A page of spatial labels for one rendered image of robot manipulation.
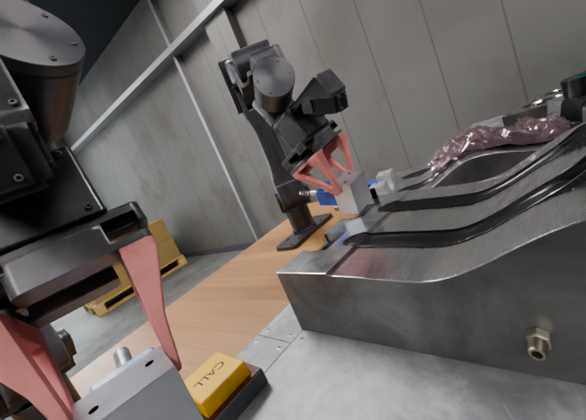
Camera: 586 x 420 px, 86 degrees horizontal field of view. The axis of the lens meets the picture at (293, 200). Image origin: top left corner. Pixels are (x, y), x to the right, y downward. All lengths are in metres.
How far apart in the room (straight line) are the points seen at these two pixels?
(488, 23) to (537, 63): 0.37
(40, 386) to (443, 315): 0.28
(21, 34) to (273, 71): 0.30
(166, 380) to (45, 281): 0.08
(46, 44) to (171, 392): 0.19
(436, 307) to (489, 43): 2.23
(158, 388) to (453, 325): 0.24
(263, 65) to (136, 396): 0.39
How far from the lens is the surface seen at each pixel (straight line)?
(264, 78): 0.45
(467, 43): 2.48
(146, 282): 0.21
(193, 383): 0.42
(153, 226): 4.80
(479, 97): 2.48
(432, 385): 0.34
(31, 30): 0.23
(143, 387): 0.20
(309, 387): 0.38
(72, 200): 0.22
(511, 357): 0.33
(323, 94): 0.46
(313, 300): 0.41
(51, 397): 0.21
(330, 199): 0.53
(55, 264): 0.21
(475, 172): 0.63
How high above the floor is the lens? 1.04
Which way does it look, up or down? 10 degrees down
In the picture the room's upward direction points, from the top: 23 degrees counter-clockwise
